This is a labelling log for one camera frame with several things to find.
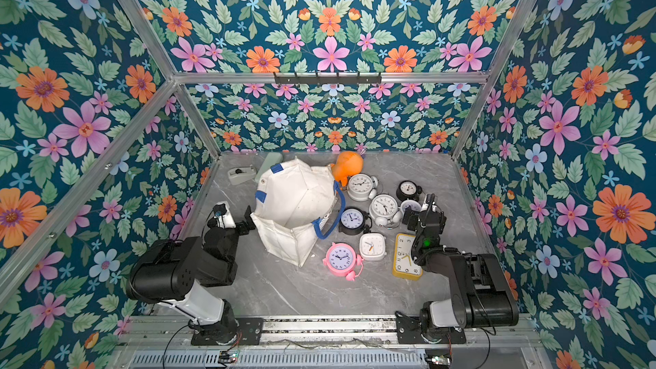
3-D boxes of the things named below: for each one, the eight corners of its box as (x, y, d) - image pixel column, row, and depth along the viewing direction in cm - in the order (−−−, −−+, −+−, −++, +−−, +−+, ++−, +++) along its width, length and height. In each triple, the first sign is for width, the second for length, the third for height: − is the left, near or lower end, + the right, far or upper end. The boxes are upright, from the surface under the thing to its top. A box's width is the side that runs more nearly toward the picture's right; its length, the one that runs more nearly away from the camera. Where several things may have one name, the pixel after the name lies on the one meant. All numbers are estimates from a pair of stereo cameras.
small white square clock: (359, 260, 89) (359, 257, 86) (358, 236, 95) (359, 232, 92) (386, 260, 89) (387, 257, 86) (384, 236, 94) (384, 232, 92)
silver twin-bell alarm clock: (347, 202, 103) (347, 197, 100) (347, 178, 111) (347, 173, 108) (378, 201, 103) (379, 197, 100) (376, 178, 110) (377, 173, 108)
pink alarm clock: (320, 270, 87) (319, 266, 84) (332, 242, 94) (331, 238, 91) (358, 284, 84) (358, 280, 81) (367, 255, 91) (368, 250, 88)
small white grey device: (231, 186, 111) (227, 179, 107) (231, 176, 115) (227, 168, 111) (256, 181, 113) (252, 174, 109) (255, 171, 116) (252, 164, 112)
